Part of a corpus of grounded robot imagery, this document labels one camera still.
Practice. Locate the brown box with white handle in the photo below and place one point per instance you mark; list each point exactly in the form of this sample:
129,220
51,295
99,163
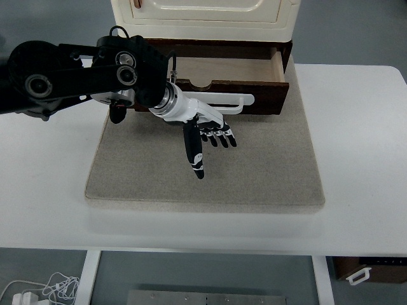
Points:
356,270

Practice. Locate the white power adapter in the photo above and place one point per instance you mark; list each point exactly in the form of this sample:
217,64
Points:
26,298

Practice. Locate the cream upper cabinet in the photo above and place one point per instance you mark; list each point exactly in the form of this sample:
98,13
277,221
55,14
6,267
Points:
259,21

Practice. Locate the white and black robot palm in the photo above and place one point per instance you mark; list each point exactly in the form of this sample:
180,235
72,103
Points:
177,107

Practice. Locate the white table leg right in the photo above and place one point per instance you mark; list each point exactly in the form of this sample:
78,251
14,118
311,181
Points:
322,280

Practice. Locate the white drawer handle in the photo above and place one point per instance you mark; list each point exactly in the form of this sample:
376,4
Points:
225,103

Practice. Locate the white table leg left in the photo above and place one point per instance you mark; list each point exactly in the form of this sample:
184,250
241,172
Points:
87,278

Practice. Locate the dark wooden cabinet base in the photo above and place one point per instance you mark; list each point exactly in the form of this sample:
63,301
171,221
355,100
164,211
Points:
223,49

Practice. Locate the dark wooden drawer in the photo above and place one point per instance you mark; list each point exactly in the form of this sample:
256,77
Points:
264,79

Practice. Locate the grey felt mat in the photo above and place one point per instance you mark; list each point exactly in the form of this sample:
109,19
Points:
141,164

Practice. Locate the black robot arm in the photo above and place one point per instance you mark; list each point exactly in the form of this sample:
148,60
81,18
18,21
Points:
39,79

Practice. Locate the white table leg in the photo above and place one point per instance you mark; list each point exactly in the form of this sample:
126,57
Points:
87,278
322,280

